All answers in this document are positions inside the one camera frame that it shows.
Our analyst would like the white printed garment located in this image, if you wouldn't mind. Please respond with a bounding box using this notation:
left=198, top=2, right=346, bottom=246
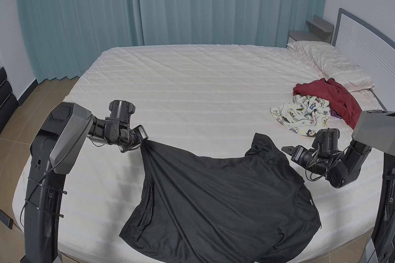
left=270, top=94, right=332, bottom=136

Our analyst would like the cream pillow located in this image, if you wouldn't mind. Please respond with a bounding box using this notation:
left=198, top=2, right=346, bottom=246
left=286, top=40, right=375, bottom=92

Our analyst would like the dark grey chest of drawers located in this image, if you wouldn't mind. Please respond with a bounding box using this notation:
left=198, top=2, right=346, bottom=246
left=0, top=67, right=17, bottom=133

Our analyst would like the bed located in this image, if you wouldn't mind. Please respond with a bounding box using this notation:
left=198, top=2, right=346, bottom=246
left=12, top=7, right=395, bottom=263

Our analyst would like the small black box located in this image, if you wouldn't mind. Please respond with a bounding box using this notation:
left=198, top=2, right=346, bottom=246
left=0, top=210, right=14, bottom=230

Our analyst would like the black T-shirt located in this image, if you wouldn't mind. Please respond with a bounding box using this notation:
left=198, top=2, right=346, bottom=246
left=119, top=132, right=323, bottom=263

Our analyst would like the grey bedside table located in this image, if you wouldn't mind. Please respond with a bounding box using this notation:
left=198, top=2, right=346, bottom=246
left=288, top=15, right=334, bottom=46

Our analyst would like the dark red garment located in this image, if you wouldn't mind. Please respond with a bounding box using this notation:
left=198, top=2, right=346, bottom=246
left=293, top=77, right=363, bottom=130

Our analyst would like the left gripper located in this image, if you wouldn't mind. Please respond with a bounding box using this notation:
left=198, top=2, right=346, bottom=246
left=125, top=124, right=149, bottom=151

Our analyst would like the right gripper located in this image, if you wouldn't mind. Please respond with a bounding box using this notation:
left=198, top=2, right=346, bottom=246
left=281, top=145, right=320, bottom=168

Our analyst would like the black cable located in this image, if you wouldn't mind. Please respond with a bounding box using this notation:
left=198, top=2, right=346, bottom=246
left=305, top=160, right=329, bottom=183

